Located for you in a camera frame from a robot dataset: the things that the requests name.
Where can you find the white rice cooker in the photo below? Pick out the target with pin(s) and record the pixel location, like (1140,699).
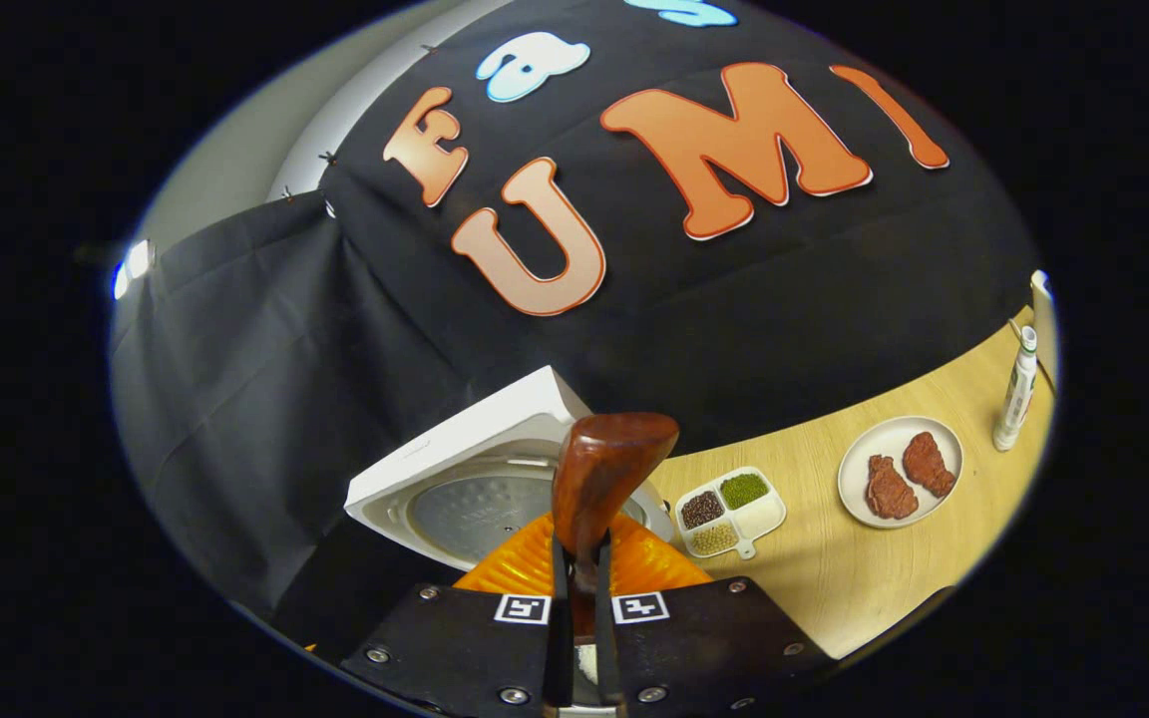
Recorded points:
(475,439)

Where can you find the divided white grain dish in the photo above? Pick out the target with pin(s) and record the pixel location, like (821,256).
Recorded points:
(759,517)

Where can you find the long ceiling light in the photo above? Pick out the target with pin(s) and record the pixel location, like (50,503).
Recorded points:
(136,264)

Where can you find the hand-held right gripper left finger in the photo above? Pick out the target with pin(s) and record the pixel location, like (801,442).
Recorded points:
(560,628)

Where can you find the red meat piece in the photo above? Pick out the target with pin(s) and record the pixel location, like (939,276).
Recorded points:
(929,464)
(891,489)

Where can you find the brown wooden spoon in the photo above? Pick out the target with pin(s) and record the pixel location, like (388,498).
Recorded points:
(604,469)

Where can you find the cream toaster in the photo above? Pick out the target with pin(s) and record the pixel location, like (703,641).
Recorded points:
(1043,329)

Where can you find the round white plate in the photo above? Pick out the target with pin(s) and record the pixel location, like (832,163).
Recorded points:
(894,439)

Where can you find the black backdrop cloth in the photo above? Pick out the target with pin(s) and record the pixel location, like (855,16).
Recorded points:
(335,329)

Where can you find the white drink bottle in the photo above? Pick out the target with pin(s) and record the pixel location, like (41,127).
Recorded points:
(1016,394)

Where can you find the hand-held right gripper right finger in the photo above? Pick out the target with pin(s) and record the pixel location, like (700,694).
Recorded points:
(602,638)

